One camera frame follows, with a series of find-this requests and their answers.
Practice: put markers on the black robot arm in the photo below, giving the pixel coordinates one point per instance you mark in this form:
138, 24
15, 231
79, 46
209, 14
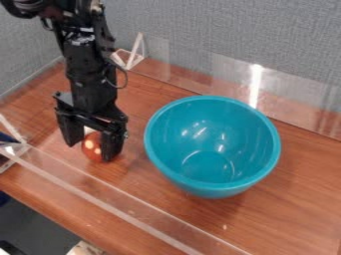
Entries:
74, 20

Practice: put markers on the clear acrylic front barrier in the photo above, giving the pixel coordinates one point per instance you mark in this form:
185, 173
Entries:
107, 216

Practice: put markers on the clear acrylic left barrier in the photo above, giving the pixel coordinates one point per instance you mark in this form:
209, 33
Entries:
24, 61

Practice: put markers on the clear acrylic left bracket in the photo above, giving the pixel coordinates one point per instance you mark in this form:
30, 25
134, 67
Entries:
11, 139

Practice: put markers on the blue plastic bowl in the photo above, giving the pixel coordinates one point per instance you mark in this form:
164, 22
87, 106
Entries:
213, 145

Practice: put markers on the clear acrylic corner bracket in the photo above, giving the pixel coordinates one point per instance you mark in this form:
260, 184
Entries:
127, 58

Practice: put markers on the clear acrylic barrier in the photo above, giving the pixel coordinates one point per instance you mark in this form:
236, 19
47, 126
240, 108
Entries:
24, 61
107, 216
295, 100

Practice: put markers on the red and white toy mushroom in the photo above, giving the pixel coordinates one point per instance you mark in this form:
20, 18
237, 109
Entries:
91, 145

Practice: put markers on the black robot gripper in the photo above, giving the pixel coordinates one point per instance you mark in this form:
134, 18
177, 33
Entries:
89, 105

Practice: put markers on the clear acrylic back barrier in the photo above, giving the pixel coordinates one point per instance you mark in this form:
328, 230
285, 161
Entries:
295, 100

